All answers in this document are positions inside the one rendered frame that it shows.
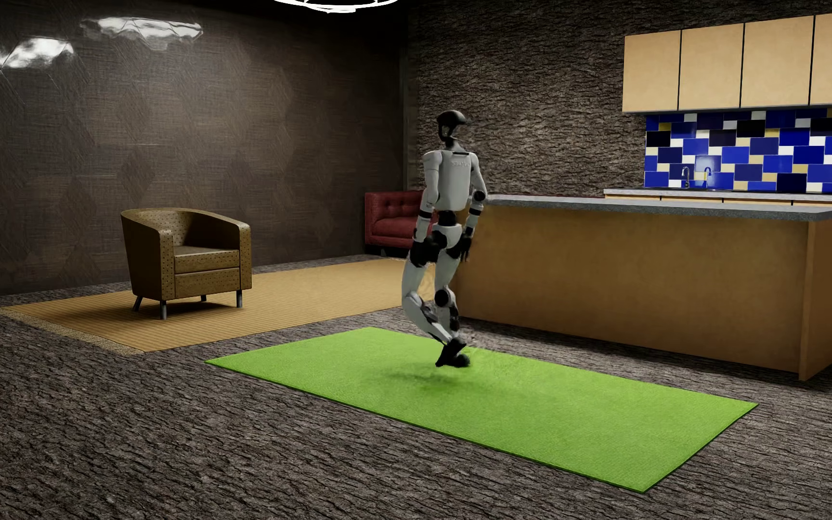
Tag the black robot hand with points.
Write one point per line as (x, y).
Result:
(461, 247)
(423, 250)

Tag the brown leather armchair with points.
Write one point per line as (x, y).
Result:
(196, 260)

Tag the white left robot leg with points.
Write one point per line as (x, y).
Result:
(416, 280)

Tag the white robot leg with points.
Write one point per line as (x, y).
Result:
(416, 280)
(447, 300)

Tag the red tufted sofa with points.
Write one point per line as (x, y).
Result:
(391, 217)

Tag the white right robot leg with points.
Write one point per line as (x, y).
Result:
(447, 300)

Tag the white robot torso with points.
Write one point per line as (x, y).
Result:
(452, 180)

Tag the black robot head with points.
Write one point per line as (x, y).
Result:
(451, 124)

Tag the tan woven rug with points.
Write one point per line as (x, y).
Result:
(293, 296)

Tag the green rug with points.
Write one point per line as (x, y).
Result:
(531, 412)

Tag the wooden kitchen island counter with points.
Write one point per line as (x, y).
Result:
(640, 282)

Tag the chrome sink faucet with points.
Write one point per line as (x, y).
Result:
(705, 177)

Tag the white ceiling lamp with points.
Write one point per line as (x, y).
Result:
(336, 5)

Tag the blue tiled backsplash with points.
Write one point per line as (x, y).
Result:
(763, 152)

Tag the beige wall cabinets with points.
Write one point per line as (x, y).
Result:
(748, 65)

